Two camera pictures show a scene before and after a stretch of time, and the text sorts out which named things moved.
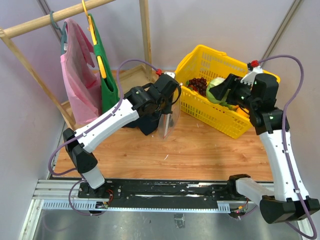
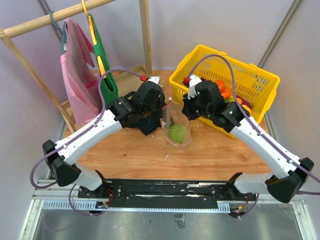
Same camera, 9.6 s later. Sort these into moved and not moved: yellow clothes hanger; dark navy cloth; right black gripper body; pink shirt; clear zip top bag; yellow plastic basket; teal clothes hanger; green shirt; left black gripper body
Moved: left black gripper body; clear zip top bag; right black gripper body
Not moved: teal clothes hanger; yellow plastic basket; green shirt; pink shirt; dark navy cloth; yellow clothes hanger
